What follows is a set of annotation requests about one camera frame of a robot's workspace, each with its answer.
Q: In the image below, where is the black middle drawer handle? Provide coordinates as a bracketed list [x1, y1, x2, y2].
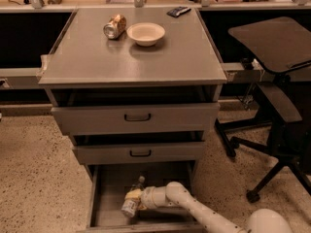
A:
[129, 150, 152, 157]

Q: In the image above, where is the black top drawer handle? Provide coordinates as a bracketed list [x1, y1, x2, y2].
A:
[123, 114, 152, 122]

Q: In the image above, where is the grey top drawer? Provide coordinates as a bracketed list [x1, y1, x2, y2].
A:
[52, 103, 220, 136]

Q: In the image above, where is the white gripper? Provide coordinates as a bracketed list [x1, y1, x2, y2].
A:
[125, 186, 156, 210]

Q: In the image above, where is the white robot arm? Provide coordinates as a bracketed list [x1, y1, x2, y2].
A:
[121, 182, 294, 233]

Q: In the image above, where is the black drawer handle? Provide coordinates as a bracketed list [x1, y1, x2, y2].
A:
[123, 114, 152, 122]
[129, 150, 152, 157]

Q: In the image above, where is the crushed metal soda can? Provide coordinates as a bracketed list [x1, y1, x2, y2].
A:
[103, 14, 126, 40]

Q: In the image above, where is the grey middle drawer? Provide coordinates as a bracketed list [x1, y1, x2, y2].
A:
[73, 142, 205, 165]

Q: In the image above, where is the grey drawer cabinet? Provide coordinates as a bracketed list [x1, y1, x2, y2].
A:
[37, 6, 227, 181]

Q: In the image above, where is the dark snack bar wrapper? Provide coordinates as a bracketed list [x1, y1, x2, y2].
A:
[166, 7, 191, 18]

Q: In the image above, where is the black office chair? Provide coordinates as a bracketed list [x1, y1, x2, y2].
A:
[215, 17, 311, 203]

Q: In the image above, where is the white round bowl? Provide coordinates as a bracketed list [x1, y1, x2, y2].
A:
[126, 22, 165, 47]

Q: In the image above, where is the grey drawer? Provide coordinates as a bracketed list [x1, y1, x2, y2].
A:
[78, 161, 203, 233]
[52, 103, 220, 136]
[73, 142, 205, 165]

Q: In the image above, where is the clear plastic water bottle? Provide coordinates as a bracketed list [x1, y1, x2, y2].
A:
[121, 176, 145, 217]

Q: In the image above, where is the grey bottom drawer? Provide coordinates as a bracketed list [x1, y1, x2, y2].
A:
[78, 161, 203, 233]

